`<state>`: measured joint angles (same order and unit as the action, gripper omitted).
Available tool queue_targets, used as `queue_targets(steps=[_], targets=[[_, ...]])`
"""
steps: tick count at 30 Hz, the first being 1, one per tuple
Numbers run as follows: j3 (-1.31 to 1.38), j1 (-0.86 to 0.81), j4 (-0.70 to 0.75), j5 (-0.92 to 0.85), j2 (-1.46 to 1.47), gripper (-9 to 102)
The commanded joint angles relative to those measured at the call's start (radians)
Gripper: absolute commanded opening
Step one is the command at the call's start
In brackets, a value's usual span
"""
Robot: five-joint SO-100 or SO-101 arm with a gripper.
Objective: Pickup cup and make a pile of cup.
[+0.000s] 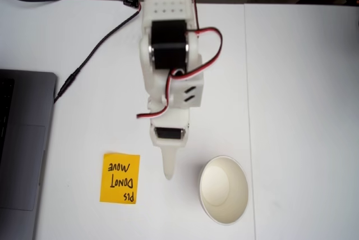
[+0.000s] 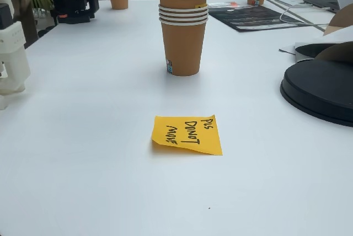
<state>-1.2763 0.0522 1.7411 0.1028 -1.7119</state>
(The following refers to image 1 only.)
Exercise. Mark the brown paper cup with note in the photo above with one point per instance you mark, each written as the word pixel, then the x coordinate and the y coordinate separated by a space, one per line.
pixel 223 190

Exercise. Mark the yellow handwritten sticky note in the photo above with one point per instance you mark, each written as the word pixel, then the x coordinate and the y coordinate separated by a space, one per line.
pixel 119 178

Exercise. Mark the grey laptop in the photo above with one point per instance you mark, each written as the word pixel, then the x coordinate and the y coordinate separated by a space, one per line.
pixel 22 144

